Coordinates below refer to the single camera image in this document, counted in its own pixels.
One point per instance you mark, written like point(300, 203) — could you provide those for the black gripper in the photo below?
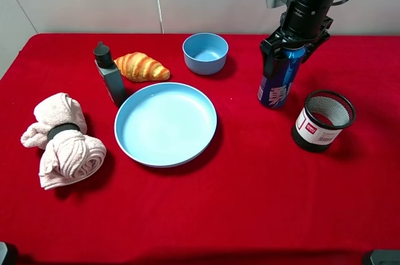
point(280, 38)

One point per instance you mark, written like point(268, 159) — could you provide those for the blue drink can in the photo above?
point(273, 91)

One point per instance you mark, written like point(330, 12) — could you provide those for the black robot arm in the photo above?
point(304, 24)

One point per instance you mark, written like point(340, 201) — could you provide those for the black mesh pen holder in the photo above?
point(324, 115)

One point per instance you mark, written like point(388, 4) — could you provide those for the small blue bowl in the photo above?
point(205, 53)

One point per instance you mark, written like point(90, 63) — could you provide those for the light blue plate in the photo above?
point(165, 124)

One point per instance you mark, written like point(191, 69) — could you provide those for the red tablecloth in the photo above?
point(252, 197)

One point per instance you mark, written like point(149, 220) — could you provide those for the croissant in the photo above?
point(139, 67)

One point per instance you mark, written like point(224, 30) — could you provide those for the dark grey pump bottle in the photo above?
point(110, 73)

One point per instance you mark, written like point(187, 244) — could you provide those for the dark base corner right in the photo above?
point(382, 257)

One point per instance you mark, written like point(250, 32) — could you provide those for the dark base corner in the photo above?
point(3, 253)
point(382, 257)

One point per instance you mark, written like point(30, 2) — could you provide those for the black towel band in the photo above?
point(60, 128)

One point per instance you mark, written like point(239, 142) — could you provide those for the rolled pink towel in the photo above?
point(71, 156)

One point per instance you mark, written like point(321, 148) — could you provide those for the dark base corner left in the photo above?
point(3, 253)

